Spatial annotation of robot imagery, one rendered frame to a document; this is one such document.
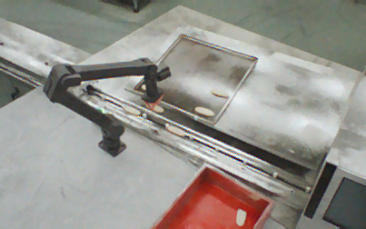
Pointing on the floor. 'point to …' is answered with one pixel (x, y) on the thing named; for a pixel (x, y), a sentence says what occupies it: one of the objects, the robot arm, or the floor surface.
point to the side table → (71, 172)
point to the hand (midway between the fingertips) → (153, 106)
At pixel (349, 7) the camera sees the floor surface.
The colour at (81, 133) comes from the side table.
